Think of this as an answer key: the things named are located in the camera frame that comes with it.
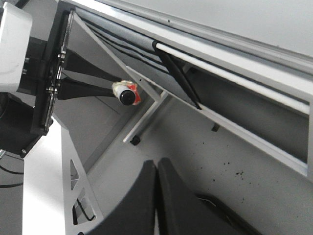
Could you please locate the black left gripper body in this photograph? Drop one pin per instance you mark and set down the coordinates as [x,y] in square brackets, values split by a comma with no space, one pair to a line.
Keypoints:
[21,126]

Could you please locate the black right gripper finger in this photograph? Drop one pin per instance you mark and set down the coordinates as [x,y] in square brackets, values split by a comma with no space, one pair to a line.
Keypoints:
[70,89]
[181,212]
[75,63]
[135,214]

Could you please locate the white whiteboard marker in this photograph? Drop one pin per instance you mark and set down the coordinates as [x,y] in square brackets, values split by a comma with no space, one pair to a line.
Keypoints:
[123,93]

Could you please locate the red round magnet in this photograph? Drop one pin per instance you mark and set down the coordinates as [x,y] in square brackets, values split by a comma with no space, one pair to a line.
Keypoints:
[133,88]

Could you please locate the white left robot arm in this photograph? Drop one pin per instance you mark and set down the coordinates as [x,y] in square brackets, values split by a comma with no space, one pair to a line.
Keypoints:
[15,40]

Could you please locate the whiteboard with aluminium tray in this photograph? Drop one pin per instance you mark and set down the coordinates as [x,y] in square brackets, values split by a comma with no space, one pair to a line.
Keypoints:
[278,30]

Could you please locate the white horizontal rod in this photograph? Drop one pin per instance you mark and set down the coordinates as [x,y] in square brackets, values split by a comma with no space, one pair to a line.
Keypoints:
[260,89]

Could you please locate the white metal stand frame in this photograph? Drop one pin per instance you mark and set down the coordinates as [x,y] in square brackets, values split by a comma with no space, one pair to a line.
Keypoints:
[251,152]

